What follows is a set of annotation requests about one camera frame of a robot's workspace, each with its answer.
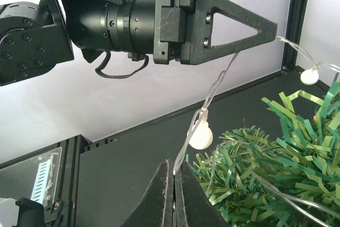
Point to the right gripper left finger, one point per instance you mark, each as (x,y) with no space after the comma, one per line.
(156,206)

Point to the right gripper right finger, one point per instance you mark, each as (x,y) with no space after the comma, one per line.
(191,205)

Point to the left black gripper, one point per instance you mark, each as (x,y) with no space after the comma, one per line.
(211,30)

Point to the small green christmas tree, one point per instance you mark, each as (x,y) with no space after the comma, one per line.
(293,180)

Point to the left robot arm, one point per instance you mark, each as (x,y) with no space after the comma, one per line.
(37,37)

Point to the light blue slotted cable duct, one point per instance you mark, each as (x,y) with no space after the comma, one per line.
(41,182)

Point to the black corner frame post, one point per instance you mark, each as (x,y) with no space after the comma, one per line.
(294,27)

